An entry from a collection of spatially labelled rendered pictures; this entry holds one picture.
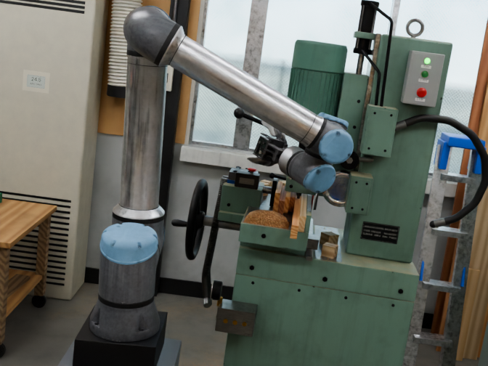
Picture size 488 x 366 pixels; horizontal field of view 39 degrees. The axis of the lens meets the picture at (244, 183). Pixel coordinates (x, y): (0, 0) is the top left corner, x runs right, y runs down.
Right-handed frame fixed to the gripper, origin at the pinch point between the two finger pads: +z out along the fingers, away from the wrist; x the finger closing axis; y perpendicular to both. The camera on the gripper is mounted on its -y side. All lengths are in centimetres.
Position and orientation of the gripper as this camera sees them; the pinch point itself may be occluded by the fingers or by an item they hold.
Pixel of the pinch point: (258, 138)
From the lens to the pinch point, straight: 220.7
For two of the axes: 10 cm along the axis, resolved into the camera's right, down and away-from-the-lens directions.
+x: -3.6, 9.1, 2.1
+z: -5.2, -3.8, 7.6
